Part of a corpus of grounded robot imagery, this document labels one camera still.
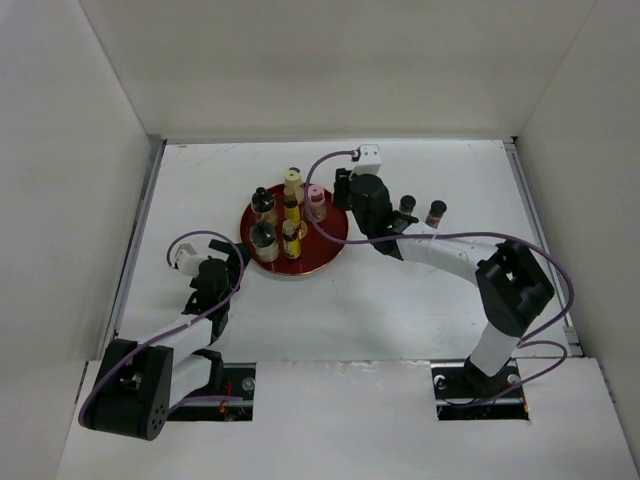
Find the purple cable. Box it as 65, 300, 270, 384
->
80, 230, 247, 426
304, 149, 577, 404

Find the black cap spice right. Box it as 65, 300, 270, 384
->
425, 200, 447, 229

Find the red round tray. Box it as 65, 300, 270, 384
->
239, 189, 349, 276

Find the black knob glass jar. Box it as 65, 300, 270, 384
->
251, 187, 278, 226

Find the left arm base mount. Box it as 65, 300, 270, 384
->
168, 363, 257, 422

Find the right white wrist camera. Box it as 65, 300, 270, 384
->
350, 144, 382, 176

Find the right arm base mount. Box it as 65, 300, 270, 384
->
431, 361, 529, 421

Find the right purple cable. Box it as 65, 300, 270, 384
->
304, 149, 577, 404

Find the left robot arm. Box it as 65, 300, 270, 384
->
78, 240, 255, 441

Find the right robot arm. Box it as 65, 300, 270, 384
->
333, 168, 555, 396

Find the black cap spice middle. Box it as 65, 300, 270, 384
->
399, 195, 416, 216

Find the black cap spice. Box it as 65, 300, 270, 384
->
425, 200, 447, 229
399, 195, 416, 216

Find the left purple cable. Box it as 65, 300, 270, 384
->
80, 230, 247, 426

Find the pink cap spice jar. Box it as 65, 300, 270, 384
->
305, 185, 327, 223

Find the yellow label bottle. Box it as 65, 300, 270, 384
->
282, 219, 301, 260
283, 186, 307, 239

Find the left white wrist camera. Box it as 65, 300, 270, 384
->
173, 243, 205, 277

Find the yellow cap spice jar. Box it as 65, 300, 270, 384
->
284, 167, 304, 204

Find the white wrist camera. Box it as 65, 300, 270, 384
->
173, 243, 205, 277
350, 144, 382, 176

